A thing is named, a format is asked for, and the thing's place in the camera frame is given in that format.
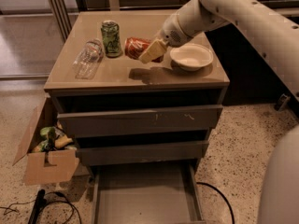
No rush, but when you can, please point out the clear plastic water bottle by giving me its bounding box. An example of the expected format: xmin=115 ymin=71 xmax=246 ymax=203
xmin=73 ymin=38 xmax=104 ymax=79

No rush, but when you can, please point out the green soda can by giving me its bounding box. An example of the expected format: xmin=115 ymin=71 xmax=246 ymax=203
xmin=101 ymin=21 xmax=122 ymax=58

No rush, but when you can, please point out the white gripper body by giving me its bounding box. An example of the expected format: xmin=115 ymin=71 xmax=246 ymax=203
xmin=159 ymin=12 xmax=194 ymax=47

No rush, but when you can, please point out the brown cardboard box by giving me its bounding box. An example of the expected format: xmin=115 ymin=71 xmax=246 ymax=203
xmin=12 ymin=98 xmax=79 ymax=185

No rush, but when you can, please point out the grey drawer cabinet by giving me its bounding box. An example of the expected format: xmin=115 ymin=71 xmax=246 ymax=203
xmin=43 ymin=8 xmax=231 ymax=173

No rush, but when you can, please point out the green snack bag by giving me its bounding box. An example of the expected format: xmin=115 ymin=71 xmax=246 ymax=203
xmin=32 ymin=126 xmax=56 ymax=153

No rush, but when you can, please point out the black cable left floor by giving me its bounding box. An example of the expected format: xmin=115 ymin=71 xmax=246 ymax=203
xmin=0 ymin=190 xmax=82 ymax=224

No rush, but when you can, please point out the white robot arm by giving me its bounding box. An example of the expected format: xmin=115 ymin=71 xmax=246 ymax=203
xmin=139 ymin=0 xmax=299 ymax=224

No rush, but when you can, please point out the grey middle drawer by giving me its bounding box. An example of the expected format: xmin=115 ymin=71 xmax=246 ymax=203
xmin=76 ymin=141 xmax=208 ymax=166

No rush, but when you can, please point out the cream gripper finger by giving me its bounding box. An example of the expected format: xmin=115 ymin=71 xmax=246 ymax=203
xmin=139 ymin=38 xmax=167 ymax=63

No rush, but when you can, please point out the black power strip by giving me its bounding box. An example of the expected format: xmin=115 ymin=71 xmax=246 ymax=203
xmin=28 ymin=189 xmax=46 ymax=224

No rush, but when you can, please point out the grey open bottom drawer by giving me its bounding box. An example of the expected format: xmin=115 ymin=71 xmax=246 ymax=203
xmin=91 ymin=161 xmax=206 ymax=224

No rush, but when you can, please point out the small dark floor object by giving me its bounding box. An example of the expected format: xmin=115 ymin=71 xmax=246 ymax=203
xmin=274 ymin=94 xmax=291 ymax=111

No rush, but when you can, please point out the yellow snack bag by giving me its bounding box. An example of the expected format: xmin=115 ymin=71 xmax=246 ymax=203
xmin=54 ymin=135 xmax=73 ymax=149

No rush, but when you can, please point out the black cable floor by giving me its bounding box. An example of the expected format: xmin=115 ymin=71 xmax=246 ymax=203
xmin=0 ymin=190 xmax=82 ymax=224
xmin=196 ymin=181 xmax=235 ymax=224

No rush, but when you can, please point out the black cable right floor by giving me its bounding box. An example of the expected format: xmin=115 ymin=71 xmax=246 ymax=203
xmin=196 ymin=181 xmax=235 ymax=224

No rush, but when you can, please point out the grey top drawer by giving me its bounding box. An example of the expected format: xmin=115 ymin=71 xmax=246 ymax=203
xmin=58 ymin=105 xmax=222 ymax=138

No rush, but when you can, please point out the red coke can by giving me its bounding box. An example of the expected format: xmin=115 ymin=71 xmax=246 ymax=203
xmin=124 ymin=37 xmax=151 ymax=60

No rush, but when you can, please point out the white paper bowl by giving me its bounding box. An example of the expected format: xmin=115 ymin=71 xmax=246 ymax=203
xmin=170 ymin=44 xmax=214 ymax=71

